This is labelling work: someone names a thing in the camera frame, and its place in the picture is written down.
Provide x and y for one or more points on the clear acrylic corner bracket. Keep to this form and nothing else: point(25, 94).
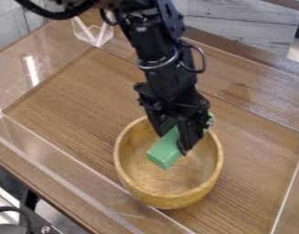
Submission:
point(93, 35)

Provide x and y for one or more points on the green rectangular block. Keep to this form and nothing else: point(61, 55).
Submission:
point(162, 151)

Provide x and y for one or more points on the clear acrylic tray wall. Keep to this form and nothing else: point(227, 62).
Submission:
point(80, 192)

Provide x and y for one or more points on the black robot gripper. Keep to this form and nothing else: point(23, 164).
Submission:
point(170, 99)

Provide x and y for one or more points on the black metal table bracket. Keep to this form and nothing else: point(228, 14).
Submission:
point(40, 225)

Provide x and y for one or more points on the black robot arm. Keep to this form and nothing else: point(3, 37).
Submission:
point(152, 25)

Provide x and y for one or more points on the brown wooden bowl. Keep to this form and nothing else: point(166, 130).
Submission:
point(180, 185)

